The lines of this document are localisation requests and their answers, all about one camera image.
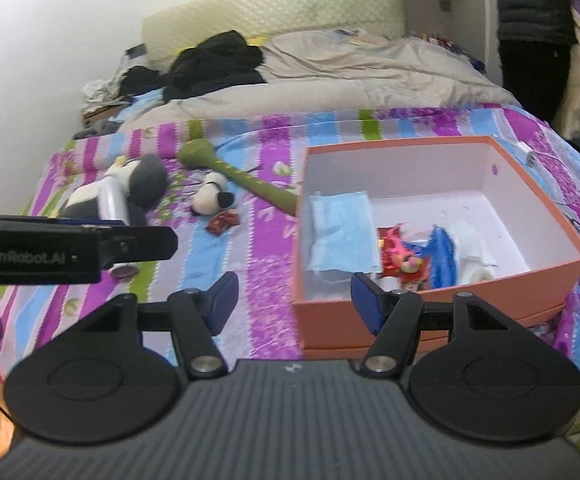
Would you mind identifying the small panda plush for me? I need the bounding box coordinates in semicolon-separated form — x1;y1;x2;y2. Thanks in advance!
190;171;235;216

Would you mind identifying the red foil snack packet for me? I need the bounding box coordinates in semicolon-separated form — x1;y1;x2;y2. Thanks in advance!
378;224;429;292

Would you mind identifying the green plush massage stick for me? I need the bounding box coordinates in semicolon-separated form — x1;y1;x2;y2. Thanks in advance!
177;138;297;217

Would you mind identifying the beige duvet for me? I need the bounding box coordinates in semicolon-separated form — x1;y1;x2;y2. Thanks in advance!
119;29;517;132

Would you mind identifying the cream quilted headboard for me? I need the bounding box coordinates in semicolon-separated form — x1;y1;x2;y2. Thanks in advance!
141;0;406;70

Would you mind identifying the blue face mask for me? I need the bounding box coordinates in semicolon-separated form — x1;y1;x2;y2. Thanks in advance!
307;192;383;274

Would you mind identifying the clear plastic snack bag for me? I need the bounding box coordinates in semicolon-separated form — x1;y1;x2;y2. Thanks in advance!
311;270;401;298

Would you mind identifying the white paper towel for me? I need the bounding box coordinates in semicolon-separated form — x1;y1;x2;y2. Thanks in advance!
444;220;498;285

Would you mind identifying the blue snack packet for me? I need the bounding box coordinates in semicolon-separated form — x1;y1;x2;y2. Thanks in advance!
407;226;458;289

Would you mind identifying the black clothes pile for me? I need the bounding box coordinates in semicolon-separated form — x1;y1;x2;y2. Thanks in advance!
118;30;266;103

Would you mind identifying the orange cardboard box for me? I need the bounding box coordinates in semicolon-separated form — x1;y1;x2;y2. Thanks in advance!
292;136;580;359

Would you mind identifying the white charger cable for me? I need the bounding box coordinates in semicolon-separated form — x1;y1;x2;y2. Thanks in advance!
507;138;571;172

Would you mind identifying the dark red patterned sachet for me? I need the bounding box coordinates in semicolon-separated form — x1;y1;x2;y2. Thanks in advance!
206;209;240;236

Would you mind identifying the person in black jacket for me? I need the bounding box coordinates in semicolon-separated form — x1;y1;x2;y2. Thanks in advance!
497;0;576;122

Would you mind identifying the grey white penguin plush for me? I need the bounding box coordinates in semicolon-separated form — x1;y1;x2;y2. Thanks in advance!
58;154;168;226

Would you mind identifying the colourful striped bedsheet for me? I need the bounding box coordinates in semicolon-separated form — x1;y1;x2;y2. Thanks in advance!
0;105;580;375

